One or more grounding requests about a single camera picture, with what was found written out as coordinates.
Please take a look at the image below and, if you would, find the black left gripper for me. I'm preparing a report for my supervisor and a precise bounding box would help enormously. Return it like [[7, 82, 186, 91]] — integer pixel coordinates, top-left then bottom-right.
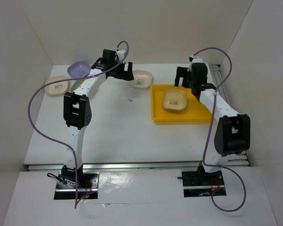
[[110, 59, 133, 81]]

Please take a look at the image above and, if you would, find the cream panda plate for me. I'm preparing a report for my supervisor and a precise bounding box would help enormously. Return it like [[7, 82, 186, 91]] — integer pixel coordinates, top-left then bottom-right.
[[45, 76, 68, 97], [129, 70, 153, 89]]

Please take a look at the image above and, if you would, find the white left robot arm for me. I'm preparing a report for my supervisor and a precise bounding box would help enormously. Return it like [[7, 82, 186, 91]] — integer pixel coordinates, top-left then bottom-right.
[[61, 49, 134, 188]]

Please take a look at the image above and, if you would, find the yellow panda plate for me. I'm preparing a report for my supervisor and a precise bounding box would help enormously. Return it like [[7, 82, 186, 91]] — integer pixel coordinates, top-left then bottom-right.
[[161, 89, 187, 111]]

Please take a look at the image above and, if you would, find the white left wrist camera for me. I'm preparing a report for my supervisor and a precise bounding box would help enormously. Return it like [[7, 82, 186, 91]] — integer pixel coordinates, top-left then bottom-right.
[[116, 49, 127, 63]]

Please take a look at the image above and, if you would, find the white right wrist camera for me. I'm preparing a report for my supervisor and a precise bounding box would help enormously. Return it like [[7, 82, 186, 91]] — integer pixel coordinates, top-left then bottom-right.
[[189, 55, 203, 64]]

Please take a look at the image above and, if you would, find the yellow plastic bin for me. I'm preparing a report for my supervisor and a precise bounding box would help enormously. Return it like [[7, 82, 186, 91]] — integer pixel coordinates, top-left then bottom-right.
[[150, 84, 211, 123]]

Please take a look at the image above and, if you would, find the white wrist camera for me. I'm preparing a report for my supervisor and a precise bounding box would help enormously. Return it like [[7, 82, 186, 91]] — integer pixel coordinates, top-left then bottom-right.
[[189, 55, 203, 64], [116, 49, 127, 63]]

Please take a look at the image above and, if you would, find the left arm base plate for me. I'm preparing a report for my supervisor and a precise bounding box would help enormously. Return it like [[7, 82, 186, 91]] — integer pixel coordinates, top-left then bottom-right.
[[47, 172, 100, 200]]

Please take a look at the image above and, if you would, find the aluminium table edge rail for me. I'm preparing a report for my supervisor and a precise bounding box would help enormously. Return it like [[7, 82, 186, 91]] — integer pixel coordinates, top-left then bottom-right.
[[27, 160, 227, 171]]

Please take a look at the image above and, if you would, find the aluminium side rail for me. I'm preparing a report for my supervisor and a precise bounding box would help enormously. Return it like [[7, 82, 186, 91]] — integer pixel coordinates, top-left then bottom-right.
[[208, 64, 250, 167]]

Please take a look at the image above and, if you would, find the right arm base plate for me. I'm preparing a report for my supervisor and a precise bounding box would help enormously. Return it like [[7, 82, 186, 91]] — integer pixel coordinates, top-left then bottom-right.
[[177, 171, 226, 198]]

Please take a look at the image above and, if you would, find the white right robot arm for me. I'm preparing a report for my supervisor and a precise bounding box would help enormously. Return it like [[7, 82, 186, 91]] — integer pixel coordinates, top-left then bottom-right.
[[175, 63, 250, 185]]

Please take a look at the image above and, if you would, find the green panda plate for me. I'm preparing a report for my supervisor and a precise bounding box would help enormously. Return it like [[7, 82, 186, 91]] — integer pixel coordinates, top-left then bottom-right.
[[70, 80, 84, 92]]

